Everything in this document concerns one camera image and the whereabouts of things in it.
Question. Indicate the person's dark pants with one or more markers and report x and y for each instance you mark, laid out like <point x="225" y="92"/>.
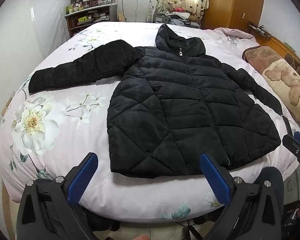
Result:
<point x="271" y="182"/>

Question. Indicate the white cabinet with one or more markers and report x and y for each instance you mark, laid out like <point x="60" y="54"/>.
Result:
<point x="133" y="6"/>

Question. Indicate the wooden wardrobe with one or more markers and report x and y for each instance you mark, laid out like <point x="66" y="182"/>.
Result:
<point x="232" y="2"/>

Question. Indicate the bed with floral sheet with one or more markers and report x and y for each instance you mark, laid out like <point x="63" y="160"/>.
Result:
<point x="65" y="155"/>

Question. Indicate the pink quilt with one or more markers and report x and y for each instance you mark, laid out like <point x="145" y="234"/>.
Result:
<point x="233" y="35"/>

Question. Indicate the pile of clothes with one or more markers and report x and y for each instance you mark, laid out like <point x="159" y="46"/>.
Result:
<point x="180" y="16"/>

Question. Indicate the dark wooden shelf unit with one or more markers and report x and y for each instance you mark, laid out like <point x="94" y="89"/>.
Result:
<point x="87" y="20"/>

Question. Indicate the black puffer jacket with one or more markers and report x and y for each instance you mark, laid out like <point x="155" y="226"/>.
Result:
<point x="185" y="110"/>

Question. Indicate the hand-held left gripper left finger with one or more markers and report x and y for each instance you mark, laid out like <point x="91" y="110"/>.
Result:
<point x="83" y="177"/>

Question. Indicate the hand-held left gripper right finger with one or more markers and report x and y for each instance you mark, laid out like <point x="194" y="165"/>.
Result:
<point x="215" y="180"/>

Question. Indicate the bear print blanket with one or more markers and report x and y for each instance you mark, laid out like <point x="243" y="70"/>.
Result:
<point x="285" y="80"/>

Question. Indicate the wooden headboard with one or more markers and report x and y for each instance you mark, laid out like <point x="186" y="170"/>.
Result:
<point x="277" y="40"/>

